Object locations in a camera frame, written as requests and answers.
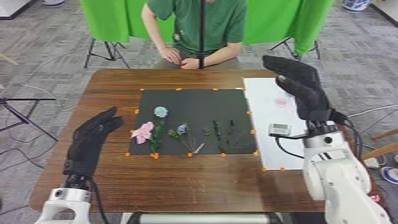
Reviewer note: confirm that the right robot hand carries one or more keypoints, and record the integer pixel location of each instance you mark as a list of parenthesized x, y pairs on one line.
[(309, 90)]

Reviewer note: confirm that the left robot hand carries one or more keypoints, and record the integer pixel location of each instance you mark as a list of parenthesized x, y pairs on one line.
[(90, 143)]

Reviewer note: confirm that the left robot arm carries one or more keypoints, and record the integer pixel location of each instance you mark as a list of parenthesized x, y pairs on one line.
[(65, 203)]

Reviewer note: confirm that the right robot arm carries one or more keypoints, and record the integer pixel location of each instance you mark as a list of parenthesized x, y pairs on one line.
[(339, 173)]

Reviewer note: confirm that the dark mat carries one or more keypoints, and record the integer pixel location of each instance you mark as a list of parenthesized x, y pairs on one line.
[(197, 106)]

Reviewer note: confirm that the person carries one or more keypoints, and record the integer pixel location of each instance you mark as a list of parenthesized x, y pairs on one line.
[(207, 26)]

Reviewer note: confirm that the white sheet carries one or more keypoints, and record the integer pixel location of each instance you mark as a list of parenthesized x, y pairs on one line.
[(270, 113)]

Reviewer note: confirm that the pink flower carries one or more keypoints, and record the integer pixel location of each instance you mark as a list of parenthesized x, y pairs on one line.
[(143, 132)]

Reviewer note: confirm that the black tripod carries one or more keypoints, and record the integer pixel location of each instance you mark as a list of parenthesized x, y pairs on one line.
[(24, 116)]

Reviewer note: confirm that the teal flower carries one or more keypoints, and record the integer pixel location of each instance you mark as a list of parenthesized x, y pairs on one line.
[(161, 112)]

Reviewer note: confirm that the purple flower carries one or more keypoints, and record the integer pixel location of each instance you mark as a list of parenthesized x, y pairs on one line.
[(182, 128)]

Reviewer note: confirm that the green sprig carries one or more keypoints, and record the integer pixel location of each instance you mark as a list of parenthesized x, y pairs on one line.
[(207, 132), (218, 133)]

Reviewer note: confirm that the black stand pole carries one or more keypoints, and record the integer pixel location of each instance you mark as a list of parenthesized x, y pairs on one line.
[(202, 33)]

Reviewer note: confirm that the blue and white vase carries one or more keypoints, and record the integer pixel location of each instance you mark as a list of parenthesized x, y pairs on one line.
[(357, 4)]

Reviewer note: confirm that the pale grey bar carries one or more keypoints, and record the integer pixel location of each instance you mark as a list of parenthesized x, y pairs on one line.
[(202, 219)]

